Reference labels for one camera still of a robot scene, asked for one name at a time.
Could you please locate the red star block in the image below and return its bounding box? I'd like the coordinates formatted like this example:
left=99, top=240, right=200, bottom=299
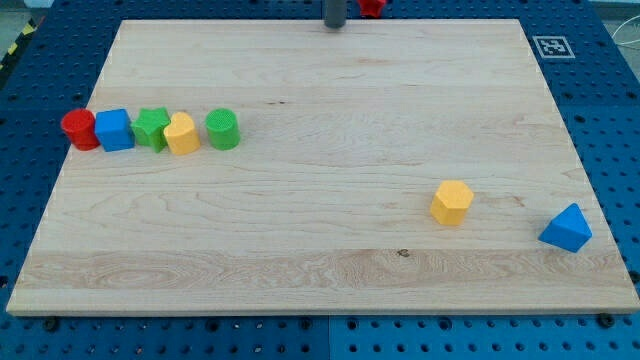
left=357, top=0, right=387, bottom=18

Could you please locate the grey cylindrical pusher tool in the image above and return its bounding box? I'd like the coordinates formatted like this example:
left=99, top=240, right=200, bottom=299
left=323, top=0, right=347, bottom=29

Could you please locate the green star block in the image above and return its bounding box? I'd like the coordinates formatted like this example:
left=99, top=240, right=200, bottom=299
left=131, top=107, right=170, bottom=153

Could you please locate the wooden board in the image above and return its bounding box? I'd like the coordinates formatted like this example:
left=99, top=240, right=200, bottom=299
left=7, top=19, right=639, bottom=317

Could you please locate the red cylinder block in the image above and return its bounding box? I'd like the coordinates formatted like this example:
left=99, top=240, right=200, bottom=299
left=60, top=108, right=100, bottom=151

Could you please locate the yellow hexagon block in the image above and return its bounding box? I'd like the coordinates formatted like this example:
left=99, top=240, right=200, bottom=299
left=430, top=180, right=475, bottom=226

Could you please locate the yellow heart block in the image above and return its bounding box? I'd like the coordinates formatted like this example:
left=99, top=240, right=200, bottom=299
left=163, top=112, right=201, bottom=155

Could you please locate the blue cube block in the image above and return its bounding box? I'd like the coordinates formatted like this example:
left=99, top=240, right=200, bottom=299
left=95, top=109, right=135, bottom=152

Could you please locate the white fiducial marker tag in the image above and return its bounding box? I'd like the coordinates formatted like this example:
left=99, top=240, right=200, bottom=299
left=533, top=35, right=575, bottom=59

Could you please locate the blue triangle block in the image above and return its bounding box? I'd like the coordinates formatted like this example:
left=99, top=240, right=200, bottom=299
left=538, top=203, right=593, bottom=253

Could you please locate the white cable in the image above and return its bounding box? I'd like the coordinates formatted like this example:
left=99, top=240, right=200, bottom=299
left=610, top=13, right=640, bottom=51

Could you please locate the green cylinder block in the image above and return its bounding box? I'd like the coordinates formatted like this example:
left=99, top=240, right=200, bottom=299
left=205, top=108, right=240, bottom=150

